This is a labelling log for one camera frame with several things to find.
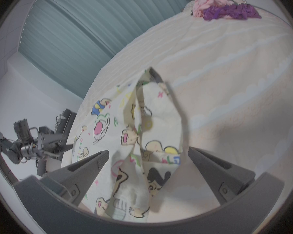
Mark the white printed pyjama top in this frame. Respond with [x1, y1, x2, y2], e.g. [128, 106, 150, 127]
[72, 67, 189, 223]

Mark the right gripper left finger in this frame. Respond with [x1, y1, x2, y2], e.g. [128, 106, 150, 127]
[42, 150, 110, 206]

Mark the bed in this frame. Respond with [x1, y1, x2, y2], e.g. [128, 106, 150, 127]
[71, 0, 293, 226]

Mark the blue-green curtain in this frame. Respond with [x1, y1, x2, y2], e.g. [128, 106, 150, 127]
[18, 0, 194, 100]

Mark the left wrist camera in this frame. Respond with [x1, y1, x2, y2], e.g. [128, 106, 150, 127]
[13, 118, 32, 143]

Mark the pink garment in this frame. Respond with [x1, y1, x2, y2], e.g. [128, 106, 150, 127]
[191, 0, 235, 18]

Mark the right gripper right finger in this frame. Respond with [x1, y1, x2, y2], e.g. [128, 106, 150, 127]
[188, 146, 256, 206]

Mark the purple garment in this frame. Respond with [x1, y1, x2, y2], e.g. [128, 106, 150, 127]
[202, 3, 262, 21]

